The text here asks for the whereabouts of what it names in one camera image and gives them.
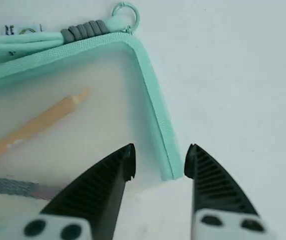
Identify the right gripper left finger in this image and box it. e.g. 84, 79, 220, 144
4, 143, 136, 240

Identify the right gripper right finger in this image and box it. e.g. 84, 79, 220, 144
184, 143, 280, 240

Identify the translucent pouch with mint trim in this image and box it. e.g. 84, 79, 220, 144
0, 2, 183, 240

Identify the grey pen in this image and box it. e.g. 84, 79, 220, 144
0, 175, 70, 201

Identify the orange pencil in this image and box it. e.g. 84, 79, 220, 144
0, 86, 93, 167

